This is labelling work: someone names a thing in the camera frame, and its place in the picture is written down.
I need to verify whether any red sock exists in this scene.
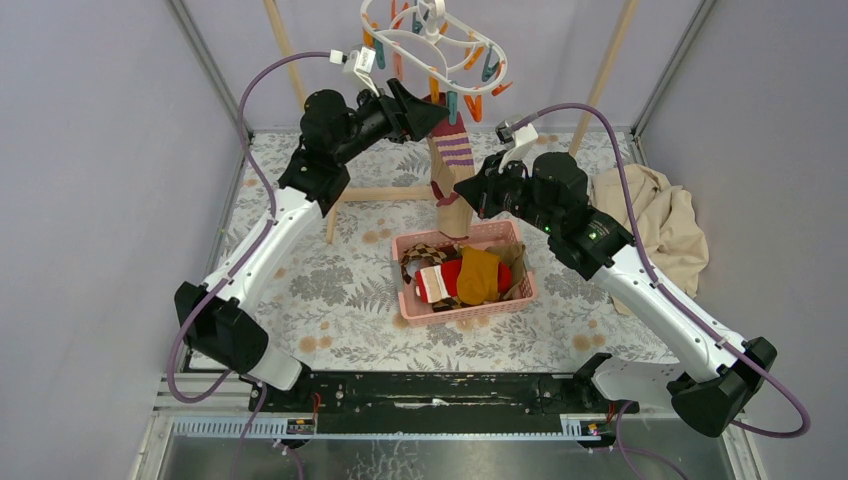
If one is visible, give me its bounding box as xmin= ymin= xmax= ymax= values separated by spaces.
xmin=414 ymin=258 xmax=513 ymax=306

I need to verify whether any floral table mat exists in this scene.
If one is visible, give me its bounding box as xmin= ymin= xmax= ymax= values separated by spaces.
xmin=219 ymin=142 xmax=677 ymax=372

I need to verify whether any wooden rack frame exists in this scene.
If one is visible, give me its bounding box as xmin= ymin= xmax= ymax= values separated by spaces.
xmin=263 ymin=0 xmax=639 ymax=244

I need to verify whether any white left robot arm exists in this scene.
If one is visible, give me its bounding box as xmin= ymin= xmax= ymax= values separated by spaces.
xmin=175 ymin=79 xmax=449 ymax=411

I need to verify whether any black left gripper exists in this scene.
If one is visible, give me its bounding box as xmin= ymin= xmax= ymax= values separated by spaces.
xmin=329 ymin=76 xmax=445 ymax=165

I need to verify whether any tan ribbed sock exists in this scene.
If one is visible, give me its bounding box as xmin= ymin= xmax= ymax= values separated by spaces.
xmin=486 ymin=242 xmax=527 ymax=298

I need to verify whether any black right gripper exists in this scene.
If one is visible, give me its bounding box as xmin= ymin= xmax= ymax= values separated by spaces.
xmin=454 ymin=150 xmax=558 ymax=235

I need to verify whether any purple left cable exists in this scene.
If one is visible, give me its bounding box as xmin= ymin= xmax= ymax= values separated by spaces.
xmin=165 ymin=51 xmax=346 ymax=480

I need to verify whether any brown yellow argyle sock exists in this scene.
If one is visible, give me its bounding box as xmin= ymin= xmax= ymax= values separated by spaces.
xmin=399 ymin=243 xmax=465 ymax=312

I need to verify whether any beige cloth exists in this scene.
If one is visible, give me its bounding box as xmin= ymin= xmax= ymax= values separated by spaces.
xmin=590 ymin=164 xmax=709 ymax=299

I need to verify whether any beige maroon striped sock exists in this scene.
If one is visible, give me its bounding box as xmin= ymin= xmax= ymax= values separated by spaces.
xmin=427 ymin=113 xmax=476 ymax=240

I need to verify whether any purple cable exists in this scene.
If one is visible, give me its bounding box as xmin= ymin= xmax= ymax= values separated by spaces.
xmin=165 ymin=51 xmax=346 ymax=480
xmin=496 ymin=103 xmax=812 ymax=440

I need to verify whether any mustard yellow sock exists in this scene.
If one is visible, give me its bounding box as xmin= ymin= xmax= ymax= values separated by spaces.
xmin=457 ymin=246 xmax=500 ymax=306

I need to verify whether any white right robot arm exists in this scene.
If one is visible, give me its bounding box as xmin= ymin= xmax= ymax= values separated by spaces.
xmin=454 ymin=153 xmax=777 ymax=437

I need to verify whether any pink basket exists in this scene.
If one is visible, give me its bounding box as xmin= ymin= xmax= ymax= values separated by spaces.
xmin=391 ymin=220 xmax=538 ymax=327

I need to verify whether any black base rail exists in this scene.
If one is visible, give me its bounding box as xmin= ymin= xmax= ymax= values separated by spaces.
xmin=248 ymin=371 xmax=639 ymax=435

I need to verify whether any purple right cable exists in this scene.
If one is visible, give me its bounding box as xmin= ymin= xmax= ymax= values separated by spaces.
xmin=496 ymin=103 xmax=812 ymax=440

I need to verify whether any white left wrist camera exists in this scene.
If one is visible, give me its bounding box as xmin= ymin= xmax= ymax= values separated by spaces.
xmin=329 ymin=46 xmax=381 ymax=97

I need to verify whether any white round clip hanger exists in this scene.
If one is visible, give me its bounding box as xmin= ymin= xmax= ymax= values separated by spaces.
xmin=359 ymin=1 xmax=512 ymax=123

